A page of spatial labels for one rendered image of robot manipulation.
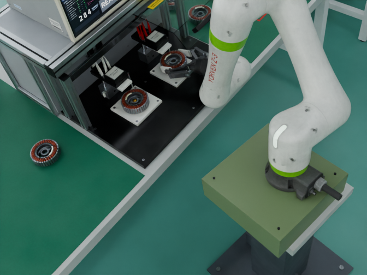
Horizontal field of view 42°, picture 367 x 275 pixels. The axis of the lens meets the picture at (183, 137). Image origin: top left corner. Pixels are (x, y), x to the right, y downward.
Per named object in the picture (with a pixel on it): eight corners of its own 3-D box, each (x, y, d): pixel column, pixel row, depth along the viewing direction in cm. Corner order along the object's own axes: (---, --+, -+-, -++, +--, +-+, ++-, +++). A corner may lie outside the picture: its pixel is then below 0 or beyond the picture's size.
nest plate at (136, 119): (162, 102, 192) (161, 100, 191) (137, 126, 186) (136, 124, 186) (135, 87, 199) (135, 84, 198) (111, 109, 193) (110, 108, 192)
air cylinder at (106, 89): (122, 88, 200) (118, 79, 195) (109, 99, 197) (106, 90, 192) (113, 83, 202) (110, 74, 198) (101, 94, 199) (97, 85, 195)
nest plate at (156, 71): (199, 65, 202) (199, 63, 201) (176, 87, 196) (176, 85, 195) (172, 52, 209) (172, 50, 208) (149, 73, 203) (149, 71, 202)
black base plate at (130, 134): (244, 64, 202) (244, 60, 200) (144, 169, 177) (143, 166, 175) (161, 26, 224) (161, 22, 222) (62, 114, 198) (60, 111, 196)
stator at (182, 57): (193, 62, 200) (191, 55, 197) (176, 78, 195) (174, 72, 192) (172, 52, 205) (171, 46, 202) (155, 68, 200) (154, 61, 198)
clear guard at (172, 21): (226, 13, 184) (225, 1, 179) (187, 51, 174) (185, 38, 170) (163, -13, 199) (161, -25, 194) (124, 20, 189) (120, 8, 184)
